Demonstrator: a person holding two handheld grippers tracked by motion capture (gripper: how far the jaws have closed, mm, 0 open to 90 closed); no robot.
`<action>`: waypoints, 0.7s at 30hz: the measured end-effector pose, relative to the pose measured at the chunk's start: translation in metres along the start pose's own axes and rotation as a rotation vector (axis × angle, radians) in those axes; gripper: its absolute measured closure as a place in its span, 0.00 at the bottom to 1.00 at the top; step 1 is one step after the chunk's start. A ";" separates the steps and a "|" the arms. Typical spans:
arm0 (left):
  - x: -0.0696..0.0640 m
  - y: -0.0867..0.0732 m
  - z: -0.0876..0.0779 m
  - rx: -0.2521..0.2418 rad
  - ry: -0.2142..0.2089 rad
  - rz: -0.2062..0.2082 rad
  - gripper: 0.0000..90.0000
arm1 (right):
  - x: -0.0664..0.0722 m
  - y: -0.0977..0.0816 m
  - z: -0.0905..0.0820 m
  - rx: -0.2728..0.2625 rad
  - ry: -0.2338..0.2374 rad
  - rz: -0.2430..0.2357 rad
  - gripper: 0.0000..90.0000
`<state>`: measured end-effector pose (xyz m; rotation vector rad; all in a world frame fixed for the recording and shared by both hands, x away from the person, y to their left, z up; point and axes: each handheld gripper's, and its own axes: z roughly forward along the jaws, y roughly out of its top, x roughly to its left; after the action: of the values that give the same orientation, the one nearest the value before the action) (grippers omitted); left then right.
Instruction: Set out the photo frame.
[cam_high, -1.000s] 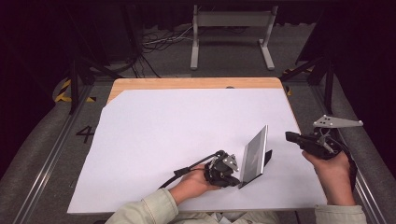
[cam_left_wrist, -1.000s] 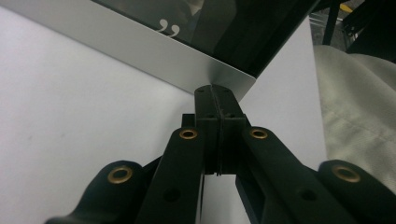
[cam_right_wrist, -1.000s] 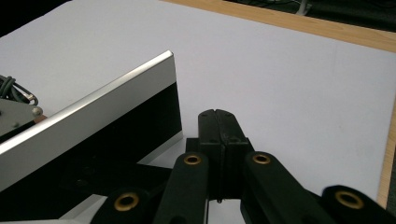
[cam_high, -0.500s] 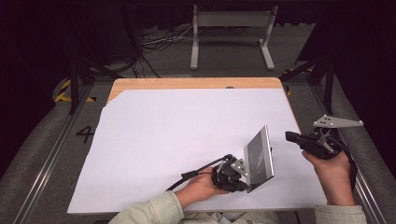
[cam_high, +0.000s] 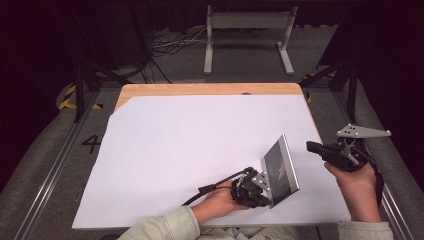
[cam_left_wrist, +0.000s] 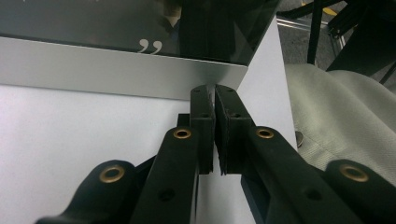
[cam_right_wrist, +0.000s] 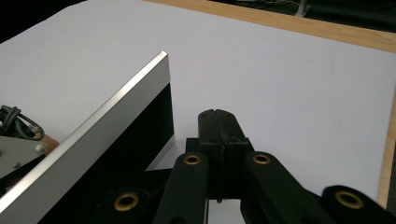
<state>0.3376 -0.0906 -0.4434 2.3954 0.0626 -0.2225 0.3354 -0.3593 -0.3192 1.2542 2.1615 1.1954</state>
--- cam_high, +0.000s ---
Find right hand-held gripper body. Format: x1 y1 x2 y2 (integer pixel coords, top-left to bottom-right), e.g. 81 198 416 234
321 123 393 174

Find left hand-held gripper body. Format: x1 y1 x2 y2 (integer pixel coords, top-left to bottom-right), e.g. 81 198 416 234
230 166 272 209

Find person's left hand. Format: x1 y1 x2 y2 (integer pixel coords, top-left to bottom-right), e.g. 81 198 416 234
191 181 250 225

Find person's right hand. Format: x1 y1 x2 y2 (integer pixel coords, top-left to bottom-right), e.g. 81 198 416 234
323 162 383 224

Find person's beige jacket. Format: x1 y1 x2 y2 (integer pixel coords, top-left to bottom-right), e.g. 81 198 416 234
199 225 301 240

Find yellow black hazard tape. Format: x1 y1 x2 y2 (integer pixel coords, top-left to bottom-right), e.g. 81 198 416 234
302 71 336 104
58 84 104 111

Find black metal stand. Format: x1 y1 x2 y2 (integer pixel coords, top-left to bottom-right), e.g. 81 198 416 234
71 61 132 123
299 59 360 124

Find white paper sheet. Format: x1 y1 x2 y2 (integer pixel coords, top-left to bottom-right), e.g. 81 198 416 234
71 94 352 230

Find wooden table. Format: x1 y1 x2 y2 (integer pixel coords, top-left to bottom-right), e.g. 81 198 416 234
114 82 323 143

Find grey metal stand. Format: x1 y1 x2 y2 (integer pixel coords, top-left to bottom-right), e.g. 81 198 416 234
203 4 299 76

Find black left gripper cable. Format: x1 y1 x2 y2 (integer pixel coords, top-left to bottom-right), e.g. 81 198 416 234
181 167 256 207

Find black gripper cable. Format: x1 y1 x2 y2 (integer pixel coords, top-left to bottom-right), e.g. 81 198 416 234
362 149 385 208
181 167 256 207

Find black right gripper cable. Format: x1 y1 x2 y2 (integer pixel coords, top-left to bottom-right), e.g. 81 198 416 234
362 149 385 208

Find aluminium floor rail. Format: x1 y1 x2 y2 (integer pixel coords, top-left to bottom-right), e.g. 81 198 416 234
333 91 418 240
13 89 101 240

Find black floor cable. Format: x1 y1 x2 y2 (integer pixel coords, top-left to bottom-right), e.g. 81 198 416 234
139 49 174 85

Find white floor cable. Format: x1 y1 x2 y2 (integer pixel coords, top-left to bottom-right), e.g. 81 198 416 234
153 27 208 50

